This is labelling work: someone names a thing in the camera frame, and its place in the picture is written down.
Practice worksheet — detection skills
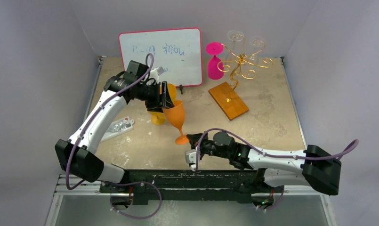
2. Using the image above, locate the clear wine glass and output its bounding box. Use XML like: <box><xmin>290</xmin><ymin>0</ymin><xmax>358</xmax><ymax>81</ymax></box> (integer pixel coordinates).
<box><xmin>249</xmin><ymin>35</ymin><xmax>266</xmax><ymax>60</ymax></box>
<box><xmin>227</xmin><ymin>30</ymin><xmax>244</xmax><ymax>52</ymax></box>

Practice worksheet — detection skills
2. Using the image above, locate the orange wine glass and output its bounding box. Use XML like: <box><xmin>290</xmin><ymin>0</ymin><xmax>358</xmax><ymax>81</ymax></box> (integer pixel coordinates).
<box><xmin>162</xmin><ymin>100</ymin><xmax>189</xmax><ymax>145</ymax></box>

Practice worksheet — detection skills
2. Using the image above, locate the yellow wine glass front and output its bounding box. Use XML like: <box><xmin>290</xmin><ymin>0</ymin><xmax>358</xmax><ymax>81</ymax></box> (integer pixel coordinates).
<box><xmin>149</xmin><ymin>112</ymin><xmax>166</xmax><ymax>126</ymax></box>

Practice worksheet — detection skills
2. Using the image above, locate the yellow wine glass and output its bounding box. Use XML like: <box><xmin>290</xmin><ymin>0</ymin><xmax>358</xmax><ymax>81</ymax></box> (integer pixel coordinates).
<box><xmin>158</xmin><ymin>82</ymin><xmax>177</xmax><ymax>109</ymax></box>
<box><xmin>149</xmin><ymin>112</ymin><xmax>166</xmax><ymax>126</ymax></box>

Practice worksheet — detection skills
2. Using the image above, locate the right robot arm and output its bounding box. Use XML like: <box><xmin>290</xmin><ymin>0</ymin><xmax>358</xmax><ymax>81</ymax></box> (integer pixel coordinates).
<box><xmin>185</xmin><ymin>131</ymin><xmax>341</xmax><ymax>195</ymax></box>

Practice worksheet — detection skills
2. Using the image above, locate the pink wine glass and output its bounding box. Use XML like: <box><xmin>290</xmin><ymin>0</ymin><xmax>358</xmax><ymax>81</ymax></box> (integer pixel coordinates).
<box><xmin>205</xmin><ymin>42</ymin><xmax>224</xmax><ymax>80</ymax></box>

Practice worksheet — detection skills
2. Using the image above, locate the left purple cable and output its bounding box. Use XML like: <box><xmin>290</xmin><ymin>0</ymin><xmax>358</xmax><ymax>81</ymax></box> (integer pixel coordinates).
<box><xmin>65</xmin><ymin>53</ymin><xmax>155</xmax><ymax>191</ymax></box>

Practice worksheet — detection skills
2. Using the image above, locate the black whiteboard stand foot right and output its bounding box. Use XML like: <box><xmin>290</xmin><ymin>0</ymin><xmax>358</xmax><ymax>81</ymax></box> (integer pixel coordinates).
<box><xmin>179</xmin><ymin>84</ymin><xmax>183</xmax><ymax>95</ymax></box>

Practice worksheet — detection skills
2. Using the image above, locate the red framed whiteboard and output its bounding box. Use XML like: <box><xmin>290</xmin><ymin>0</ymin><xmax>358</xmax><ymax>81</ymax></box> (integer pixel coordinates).
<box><xmin>118</xmin><ymin>28</ymin><xmax>203</xmax><ymax>87</ymax></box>

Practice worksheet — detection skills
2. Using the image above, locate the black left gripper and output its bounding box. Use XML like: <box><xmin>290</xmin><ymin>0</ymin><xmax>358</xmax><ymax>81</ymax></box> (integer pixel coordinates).
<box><xmin>137</xmin><ymin>81</ymin><xmax>175</xmax><ymax>113</ymax></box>

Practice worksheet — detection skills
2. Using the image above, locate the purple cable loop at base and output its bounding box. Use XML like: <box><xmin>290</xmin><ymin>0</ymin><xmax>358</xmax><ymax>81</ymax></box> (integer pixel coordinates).
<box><xmin>109</xmin><ymin>181</ymin><xmax>163</xmax><ymax>220</ymax></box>

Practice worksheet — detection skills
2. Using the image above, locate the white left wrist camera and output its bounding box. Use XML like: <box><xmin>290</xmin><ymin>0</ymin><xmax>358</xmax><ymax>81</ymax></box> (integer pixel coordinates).
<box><xmin>149</xmin><ymin>66</ymin><xmax>165</xmax><ymax>82</ymax></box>

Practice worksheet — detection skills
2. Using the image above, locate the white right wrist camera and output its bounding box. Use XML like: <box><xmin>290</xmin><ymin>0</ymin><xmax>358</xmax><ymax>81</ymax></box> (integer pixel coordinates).
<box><xmin>185</xmin><ymin>149</ymin><xmax>197</xmax><ymax>172</ymax></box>

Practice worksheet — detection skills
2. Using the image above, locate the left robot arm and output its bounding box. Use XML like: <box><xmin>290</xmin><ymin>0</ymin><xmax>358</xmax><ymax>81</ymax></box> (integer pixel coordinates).
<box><xmin>55</xmin><ymin>61</ymin><xmax>173</xmax><ymax>193</ymax></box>

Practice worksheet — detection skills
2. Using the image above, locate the clear wine glass left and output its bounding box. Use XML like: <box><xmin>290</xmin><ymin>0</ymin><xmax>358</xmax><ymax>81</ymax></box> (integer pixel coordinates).
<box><xmin>227</xmin><ymin>30</ymin><xmax>244</xmax><ymax>52</ymax></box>

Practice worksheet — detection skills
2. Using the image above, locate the black metal base frame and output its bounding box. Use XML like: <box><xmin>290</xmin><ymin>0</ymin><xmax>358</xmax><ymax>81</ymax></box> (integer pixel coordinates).
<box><xmin>53</xmin><ymin>168</ymin><xmax>329</xmax><ymax>207</ymax></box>

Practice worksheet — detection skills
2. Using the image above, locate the clear wine glass right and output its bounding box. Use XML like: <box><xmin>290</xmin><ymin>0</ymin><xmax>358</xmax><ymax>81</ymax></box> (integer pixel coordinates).
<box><xmin>249</xmin><ymin>35</ymin><xmax>266</xmax><ymax>60</ymax></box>

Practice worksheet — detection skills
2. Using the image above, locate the white plastic packaged item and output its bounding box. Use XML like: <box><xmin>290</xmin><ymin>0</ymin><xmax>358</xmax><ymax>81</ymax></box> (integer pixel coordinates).
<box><xmin>101</xmin><ymin>117</ymin><xmax>135</xmax><ymax>142</ymax></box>

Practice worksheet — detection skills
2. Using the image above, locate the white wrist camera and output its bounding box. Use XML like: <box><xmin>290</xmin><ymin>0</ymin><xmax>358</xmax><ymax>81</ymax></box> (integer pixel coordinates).
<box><xmin>185</xmin><ymin>149</ymin><xmax>197</xmax><ymax>172</ymax></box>
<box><xmin>149</xmin><ymin>66</ymin><xmax>165</xmax><ymax>82</ymax></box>

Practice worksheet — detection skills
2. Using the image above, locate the gold wire wine glass rack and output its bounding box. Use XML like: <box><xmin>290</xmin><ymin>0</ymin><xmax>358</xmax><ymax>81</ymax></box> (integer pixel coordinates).
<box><xmin>208</xmin><ymin>42</ymin><xmax>274</xmax><ymax>121</ymax></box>

